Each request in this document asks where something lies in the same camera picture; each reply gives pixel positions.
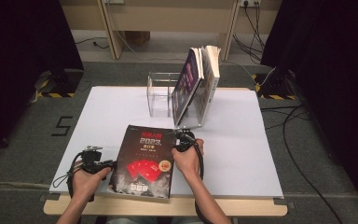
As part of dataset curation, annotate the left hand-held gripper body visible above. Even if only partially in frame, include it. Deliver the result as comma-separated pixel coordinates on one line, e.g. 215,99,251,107
80,145,107,175

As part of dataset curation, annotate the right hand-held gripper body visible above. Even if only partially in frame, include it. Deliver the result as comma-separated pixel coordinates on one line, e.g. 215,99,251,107
167,125,200,153

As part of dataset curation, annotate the black and red magazine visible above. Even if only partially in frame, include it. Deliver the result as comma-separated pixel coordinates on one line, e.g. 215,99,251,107
106,124,176,200

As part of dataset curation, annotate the clear acrylic book rack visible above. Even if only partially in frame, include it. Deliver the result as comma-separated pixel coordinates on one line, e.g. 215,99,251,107
145,72,206,127

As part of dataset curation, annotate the purple magazine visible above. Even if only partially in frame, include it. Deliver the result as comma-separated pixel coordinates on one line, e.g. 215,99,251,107
171,47,205,127

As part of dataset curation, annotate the white book with picture grid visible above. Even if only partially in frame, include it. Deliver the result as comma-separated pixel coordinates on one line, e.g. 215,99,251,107
195,45,222,129

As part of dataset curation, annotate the person's right hand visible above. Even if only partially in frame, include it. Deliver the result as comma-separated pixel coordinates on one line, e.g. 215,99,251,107
171,138,205,180

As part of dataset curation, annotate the person's left hand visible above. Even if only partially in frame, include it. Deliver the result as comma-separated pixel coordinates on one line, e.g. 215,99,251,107
71,161,113,203

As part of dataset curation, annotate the white table sheet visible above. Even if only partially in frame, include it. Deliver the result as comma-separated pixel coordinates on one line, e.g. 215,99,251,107
48,86,284,199

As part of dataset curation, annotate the black stand base hazard tape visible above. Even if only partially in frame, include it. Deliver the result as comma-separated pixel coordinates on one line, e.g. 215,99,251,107
36,68,85,99
251,68,297,101

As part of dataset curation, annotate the beige desk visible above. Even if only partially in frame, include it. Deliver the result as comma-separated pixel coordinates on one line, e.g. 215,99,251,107
59,0,283,62

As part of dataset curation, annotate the black curtain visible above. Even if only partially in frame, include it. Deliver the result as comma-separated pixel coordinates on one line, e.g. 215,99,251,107
0,0,85,166
260,0,358,216

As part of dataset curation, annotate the right hand-held gripper cable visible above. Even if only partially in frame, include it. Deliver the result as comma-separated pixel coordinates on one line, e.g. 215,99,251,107
191,136,214,224

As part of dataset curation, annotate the thin white cable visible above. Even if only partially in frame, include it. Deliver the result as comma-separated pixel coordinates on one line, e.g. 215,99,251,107
105,3,277,88

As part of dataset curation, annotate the black floor cable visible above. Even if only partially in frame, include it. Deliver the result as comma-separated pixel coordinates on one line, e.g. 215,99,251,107
259,105,311,130
281,105,344,224

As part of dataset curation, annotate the black cable with plug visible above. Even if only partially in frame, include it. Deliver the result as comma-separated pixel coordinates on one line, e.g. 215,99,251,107
75,36,110,50

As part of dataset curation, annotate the black power cables bundle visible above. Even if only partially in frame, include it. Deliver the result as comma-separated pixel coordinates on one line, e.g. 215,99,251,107
232,0,267,63

